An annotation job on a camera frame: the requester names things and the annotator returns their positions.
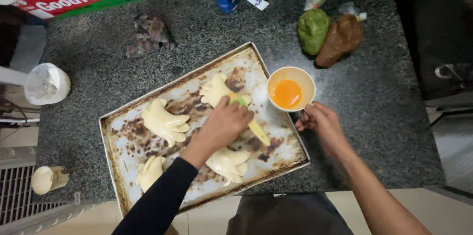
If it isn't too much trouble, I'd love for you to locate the green dough in plastic bag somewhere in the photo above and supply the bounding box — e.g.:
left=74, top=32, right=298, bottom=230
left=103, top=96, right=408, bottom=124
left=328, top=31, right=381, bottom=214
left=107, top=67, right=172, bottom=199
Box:
left=298, top=0, right=331, bottom=56

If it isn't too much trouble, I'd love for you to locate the hand-shaped raw dough piece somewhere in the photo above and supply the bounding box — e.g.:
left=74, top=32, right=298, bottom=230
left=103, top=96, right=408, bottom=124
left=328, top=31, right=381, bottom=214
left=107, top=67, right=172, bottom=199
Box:
left=135, top=155, right=167, bottom=193
left=205, top=147, right=252, bottom=187
left=141, top=98, right=191, bottom=148
left=200, top=72, right=253, bottom=109

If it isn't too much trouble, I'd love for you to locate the person's left hand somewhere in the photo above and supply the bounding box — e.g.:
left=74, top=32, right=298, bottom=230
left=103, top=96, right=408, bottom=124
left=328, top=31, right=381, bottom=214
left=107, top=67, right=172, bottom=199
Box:
left=181, top=96, right=255, bottom=169

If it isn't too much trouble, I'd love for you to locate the white metal grate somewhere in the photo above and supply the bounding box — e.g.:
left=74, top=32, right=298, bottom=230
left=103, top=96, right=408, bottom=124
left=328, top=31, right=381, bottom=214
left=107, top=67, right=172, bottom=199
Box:
left=0, top=147, right=76, bottom=230

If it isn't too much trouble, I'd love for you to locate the person's dark apron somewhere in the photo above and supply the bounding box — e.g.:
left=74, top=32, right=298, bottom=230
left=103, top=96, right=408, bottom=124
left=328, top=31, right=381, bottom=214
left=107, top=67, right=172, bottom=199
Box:
left=226, top=192, right=354, bottom=235

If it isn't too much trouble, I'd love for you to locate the person's right hand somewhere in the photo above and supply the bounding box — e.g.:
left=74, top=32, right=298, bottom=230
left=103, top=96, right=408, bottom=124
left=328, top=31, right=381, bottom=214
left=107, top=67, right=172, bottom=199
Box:
left=295, top=101, right=352, bottom=156

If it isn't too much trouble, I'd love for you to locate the yellow green silicone pastry brush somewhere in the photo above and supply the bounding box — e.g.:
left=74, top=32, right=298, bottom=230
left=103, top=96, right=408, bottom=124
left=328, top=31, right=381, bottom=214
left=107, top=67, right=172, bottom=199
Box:
left=227, top=93, right=271, bottom=147

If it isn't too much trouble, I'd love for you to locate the white plastic flour container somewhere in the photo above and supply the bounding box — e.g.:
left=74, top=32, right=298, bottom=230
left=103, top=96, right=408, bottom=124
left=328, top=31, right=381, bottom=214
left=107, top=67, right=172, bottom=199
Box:
left=24, top=62, right=71, bottom=106

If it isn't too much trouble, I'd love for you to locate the stained metal baking tray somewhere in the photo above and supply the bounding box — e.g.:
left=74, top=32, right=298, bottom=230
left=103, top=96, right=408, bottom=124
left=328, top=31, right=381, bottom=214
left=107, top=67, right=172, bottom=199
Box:
left=99, top=42, right=311, bottom=218

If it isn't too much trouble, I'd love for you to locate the orange egg wash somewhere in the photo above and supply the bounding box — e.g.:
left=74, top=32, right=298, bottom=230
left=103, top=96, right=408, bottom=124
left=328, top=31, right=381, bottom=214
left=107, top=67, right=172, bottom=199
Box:
left=271, top=79, right=302, bottom=109

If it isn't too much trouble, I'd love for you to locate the patterned brown cloth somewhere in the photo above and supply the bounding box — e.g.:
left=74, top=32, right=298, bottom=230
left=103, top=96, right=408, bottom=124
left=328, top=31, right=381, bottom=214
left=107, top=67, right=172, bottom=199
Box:
left=125, top=13, right=176, bottom=58

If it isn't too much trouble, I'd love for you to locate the metal chair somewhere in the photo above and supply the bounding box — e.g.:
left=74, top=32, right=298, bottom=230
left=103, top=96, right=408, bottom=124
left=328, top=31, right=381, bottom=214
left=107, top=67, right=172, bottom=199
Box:
left=425, top=62, right=473, bottom=128

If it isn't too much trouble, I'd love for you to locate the beige paper cup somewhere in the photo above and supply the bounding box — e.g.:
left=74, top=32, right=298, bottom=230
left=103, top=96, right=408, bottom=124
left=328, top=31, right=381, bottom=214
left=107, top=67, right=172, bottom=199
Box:
left=31, top=166, right=71, bottom=196

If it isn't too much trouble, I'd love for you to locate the brown dough in plastic bag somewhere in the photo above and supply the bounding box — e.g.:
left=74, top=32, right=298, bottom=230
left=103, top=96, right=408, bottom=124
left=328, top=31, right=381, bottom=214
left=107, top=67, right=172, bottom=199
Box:
left=315, top=2, right=368, bottom=69

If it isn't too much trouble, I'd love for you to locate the cream cup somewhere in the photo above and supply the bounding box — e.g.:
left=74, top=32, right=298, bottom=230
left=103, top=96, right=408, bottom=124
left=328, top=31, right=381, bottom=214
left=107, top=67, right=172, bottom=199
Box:
left=267, top=67, right=317, bottom=113

